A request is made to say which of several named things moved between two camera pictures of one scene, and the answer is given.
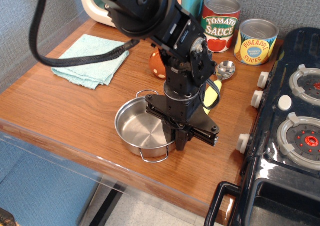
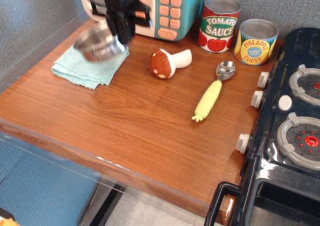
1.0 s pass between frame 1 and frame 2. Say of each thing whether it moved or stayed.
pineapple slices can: stayed
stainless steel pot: moved
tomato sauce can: stayed
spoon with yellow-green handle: stayed
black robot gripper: moved
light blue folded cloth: stayed
